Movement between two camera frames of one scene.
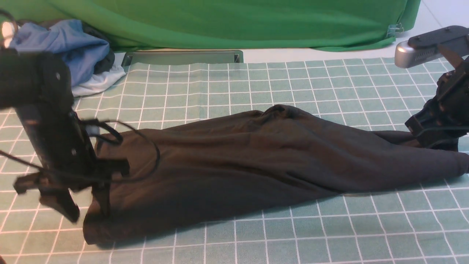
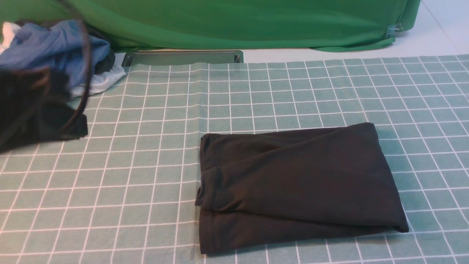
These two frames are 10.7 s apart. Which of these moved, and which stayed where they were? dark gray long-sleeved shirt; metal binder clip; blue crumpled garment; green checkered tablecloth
Moved: dark gray long-sleeved shirt
Stayed: metal binder clip; green checkered tablecloth; blue crumpled garment
